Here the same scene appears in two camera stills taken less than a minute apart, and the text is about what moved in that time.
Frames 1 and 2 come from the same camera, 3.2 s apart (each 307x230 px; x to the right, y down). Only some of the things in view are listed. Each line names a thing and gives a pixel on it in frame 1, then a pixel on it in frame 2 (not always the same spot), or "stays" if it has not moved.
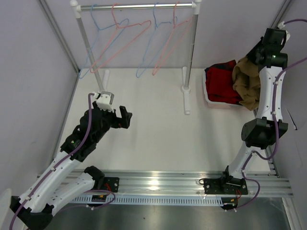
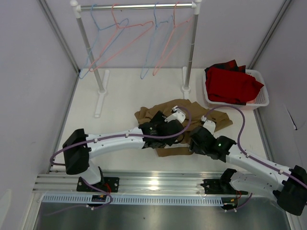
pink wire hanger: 192,19 stays
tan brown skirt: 246,82 → 196,111
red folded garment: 219,82 stays
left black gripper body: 109,119 → 159,119
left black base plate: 111,184 stays
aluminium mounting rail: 191,183 stays
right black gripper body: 262,45 → 197,149
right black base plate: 225,186 stays
